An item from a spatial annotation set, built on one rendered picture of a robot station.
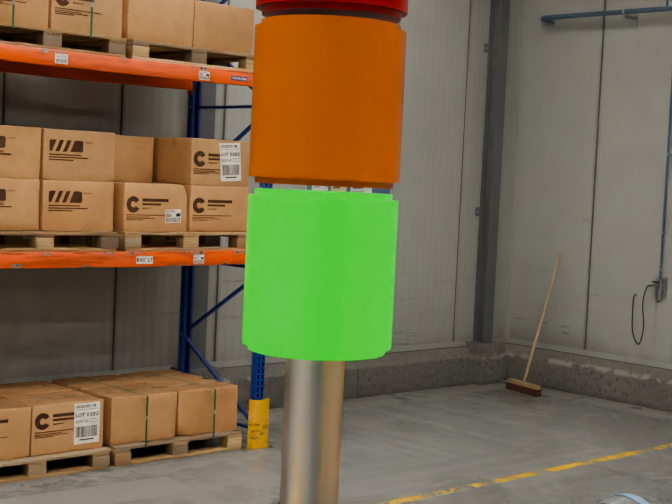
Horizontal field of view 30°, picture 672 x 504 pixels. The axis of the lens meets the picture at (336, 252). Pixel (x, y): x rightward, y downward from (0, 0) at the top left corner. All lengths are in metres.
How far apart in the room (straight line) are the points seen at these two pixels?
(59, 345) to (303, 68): 10.31
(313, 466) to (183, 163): 9.36
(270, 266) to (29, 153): 8.56
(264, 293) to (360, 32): 0.09
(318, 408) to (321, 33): 0.12
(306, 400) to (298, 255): 0.05
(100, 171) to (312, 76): 8.85
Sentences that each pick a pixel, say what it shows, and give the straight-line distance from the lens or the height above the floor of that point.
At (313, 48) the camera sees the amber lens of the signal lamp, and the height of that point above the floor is 2.26.
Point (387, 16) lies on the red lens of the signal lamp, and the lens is 0.41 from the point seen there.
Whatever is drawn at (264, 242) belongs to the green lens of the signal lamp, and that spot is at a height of 2.20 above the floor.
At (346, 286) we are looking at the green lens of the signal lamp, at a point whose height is 2.18.
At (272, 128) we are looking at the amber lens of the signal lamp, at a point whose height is 2.23.
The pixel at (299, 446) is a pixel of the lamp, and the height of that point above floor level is 2.13.
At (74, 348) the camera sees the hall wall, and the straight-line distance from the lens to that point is 10.77.
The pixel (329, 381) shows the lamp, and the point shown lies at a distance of 0.41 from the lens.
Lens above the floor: 2.22
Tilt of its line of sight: 3 degrees down
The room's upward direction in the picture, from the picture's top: 3 degrees clockwise
